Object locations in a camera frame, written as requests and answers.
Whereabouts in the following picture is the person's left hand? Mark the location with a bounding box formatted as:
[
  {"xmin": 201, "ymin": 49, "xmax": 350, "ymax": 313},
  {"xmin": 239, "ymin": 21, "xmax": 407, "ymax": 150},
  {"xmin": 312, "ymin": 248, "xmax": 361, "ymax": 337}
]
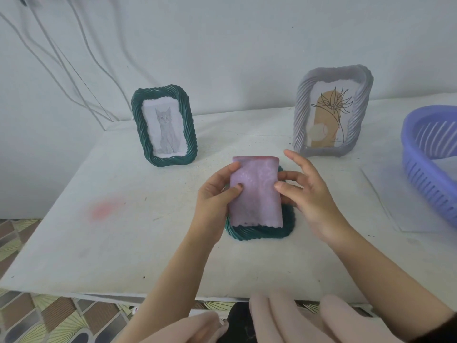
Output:
[{"xmin": 189, "ymin": 161, "xmax": 244, "ymax": 245}]

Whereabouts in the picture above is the person's right hand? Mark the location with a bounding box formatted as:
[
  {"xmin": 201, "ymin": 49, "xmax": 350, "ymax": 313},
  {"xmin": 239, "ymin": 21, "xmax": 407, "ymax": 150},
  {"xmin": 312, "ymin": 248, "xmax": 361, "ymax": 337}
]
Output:
[{"xmin": 273, "ymin": 149, "xmax": 354, "ymax": 245}]

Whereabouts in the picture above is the purple cleaning cloth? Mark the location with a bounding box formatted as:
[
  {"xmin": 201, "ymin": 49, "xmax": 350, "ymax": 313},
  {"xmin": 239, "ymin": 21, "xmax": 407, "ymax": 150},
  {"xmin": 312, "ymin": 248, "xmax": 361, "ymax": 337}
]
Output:
[{"xmin": 228, "ymin": 156, "xmax": 284, "ymax": 229}]

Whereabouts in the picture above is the dark green rope-pattern frame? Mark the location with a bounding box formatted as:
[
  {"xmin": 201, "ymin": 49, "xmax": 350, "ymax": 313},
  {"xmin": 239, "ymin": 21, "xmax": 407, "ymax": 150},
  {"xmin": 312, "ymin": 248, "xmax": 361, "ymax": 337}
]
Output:
[
  {"xmin": 131, "ymin": 84, "xmax": 198, "ymax": 168},
  {"xmin": 224, "ymin": 164, "xmax": 296, "ymax": 242}
]

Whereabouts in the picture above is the grey rope-pattern frame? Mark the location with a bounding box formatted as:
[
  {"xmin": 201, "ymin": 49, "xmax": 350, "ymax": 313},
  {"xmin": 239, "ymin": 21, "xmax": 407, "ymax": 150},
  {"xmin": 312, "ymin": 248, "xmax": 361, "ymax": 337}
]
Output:
[{"xmin": 292, "ymin": 64, "xmax": 375, "ymax": 158}]

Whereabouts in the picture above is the purple plastic basket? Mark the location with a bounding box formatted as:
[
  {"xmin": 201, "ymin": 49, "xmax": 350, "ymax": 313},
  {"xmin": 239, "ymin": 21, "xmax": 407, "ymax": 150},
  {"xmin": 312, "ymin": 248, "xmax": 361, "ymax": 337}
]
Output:
[{"xmin": 400, "ymin": 105, "xmax": 457, "ymax": 229}]

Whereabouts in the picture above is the person's right forearm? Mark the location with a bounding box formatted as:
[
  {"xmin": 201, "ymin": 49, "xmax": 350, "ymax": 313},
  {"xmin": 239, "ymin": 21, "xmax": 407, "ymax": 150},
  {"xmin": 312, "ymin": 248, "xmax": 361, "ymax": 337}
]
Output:
[{"xmin": 328, "ymin": 226, "xmax": 454, "ymax": 342}]

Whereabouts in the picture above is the person's left forearm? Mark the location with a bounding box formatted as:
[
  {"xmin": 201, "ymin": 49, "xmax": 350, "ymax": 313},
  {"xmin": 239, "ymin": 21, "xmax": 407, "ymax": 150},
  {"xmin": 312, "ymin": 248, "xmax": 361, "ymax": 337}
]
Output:
[{"xmin": 116, "ymin": 228, "xmax": 217, "ymax": 343}]

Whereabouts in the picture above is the thin dark cable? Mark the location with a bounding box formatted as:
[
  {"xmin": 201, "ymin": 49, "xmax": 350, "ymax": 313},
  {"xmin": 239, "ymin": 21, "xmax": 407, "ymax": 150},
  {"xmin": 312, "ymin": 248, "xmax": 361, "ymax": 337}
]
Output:
[{"xmin": 50, "ymin": 35, "xmax": 115, "ymax": 122}]

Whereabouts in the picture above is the grey wavy cable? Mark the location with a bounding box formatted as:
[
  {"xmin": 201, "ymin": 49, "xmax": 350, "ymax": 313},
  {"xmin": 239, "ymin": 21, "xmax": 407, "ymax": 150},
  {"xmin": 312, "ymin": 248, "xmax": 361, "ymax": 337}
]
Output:
[{"xmin": 0, "ymin": 12, "xmax": 120, "ymax": 122}]

